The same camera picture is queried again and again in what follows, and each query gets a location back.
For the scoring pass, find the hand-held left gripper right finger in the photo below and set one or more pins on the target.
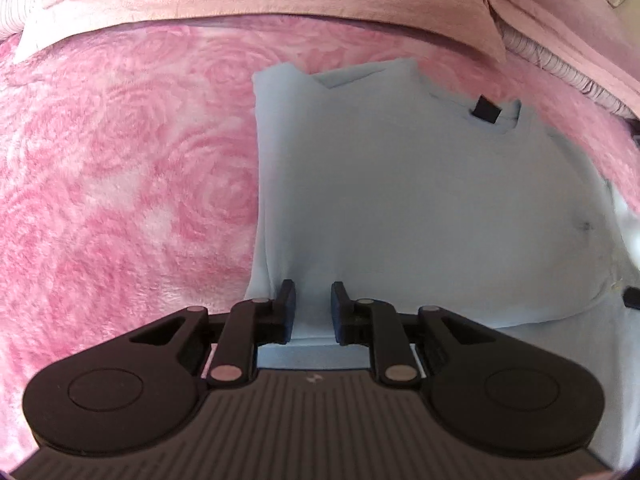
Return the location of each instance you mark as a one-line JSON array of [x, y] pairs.
[[337, 306]]

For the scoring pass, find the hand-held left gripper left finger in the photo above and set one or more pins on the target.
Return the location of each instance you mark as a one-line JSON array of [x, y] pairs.
[[290, 306]]

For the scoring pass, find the pink rose pattern blanket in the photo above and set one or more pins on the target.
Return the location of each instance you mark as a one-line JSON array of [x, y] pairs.
[[125, 170]]

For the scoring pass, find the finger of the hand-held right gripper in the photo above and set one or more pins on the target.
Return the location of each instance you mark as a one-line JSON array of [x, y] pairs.
[[632, 297]]

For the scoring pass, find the light blue t-shirt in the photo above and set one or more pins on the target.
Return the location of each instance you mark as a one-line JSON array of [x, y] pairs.
[[410, 200]]

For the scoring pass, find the lilac ruffled bed cover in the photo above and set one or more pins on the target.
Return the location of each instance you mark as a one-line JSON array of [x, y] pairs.
[[560, 62]]

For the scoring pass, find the pink duvet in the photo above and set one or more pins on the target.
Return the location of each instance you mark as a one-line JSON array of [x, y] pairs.
[[550, 15]]

